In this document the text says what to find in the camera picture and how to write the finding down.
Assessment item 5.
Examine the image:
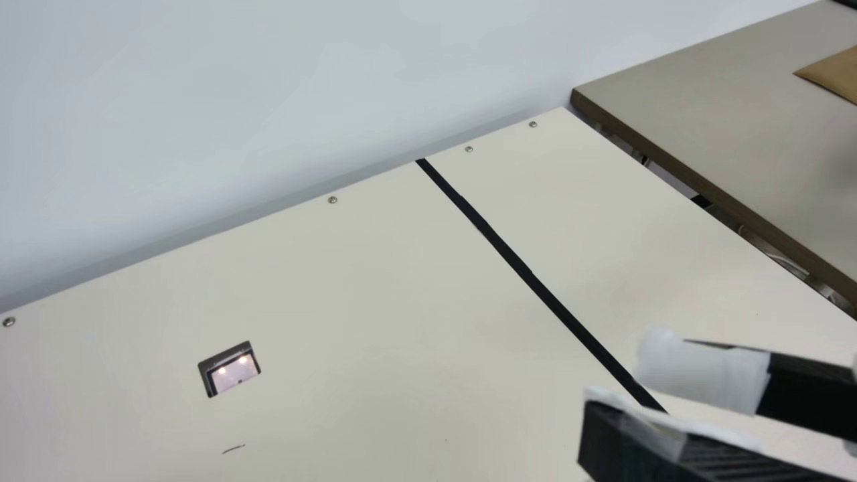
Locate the black strip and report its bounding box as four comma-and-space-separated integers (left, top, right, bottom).
414, 157, 668, 414

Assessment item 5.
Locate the grey-brown side table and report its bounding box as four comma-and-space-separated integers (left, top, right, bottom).
570, 0, 857, 319

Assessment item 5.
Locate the tan cardboard sheet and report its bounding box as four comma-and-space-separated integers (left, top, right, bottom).
793, 45, 857, 106

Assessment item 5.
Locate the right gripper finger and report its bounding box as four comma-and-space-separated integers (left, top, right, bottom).
578, 387, 854, 482
634, 327, 857, 444

